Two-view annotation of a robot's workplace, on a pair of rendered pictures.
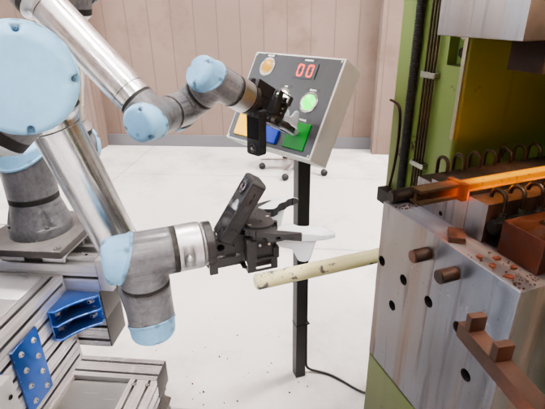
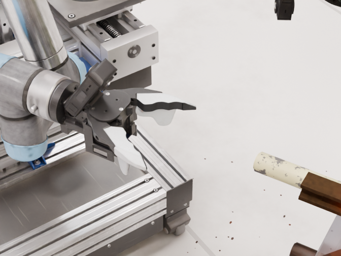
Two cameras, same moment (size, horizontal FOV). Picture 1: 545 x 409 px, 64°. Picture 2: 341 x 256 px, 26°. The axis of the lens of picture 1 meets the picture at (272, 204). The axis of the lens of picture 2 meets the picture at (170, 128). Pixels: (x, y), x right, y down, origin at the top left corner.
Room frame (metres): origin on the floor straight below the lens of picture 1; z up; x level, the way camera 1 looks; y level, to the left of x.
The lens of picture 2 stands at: (0.17, -0.67, 1.73)
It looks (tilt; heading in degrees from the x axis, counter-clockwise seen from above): 42 degrees down; 49
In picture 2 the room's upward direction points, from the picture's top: straight up
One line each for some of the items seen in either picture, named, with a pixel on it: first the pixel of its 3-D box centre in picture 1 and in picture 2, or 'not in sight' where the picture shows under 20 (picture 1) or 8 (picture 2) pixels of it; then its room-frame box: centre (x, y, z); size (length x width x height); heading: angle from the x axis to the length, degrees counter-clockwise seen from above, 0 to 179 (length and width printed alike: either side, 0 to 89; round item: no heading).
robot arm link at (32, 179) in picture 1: (28, 165); not in sight; (1.00, 0.58, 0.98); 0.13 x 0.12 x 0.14; 160
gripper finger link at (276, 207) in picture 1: (278, 215); (165, 112); (0.73, -0.01, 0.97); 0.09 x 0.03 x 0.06; 146
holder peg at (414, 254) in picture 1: (420, 255); (305, 255); (0.75, -0.29, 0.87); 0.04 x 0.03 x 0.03; 110
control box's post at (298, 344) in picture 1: (300, 255); not in sight; (1.31, -0.09, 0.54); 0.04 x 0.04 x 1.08; 20
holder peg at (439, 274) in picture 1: (447, 274); not in sight; (0.68, -0.32, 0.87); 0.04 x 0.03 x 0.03; 110
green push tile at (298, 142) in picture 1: (298, 136); not in sight; (1.15, -0.07, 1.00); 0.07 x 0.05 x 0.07; 45
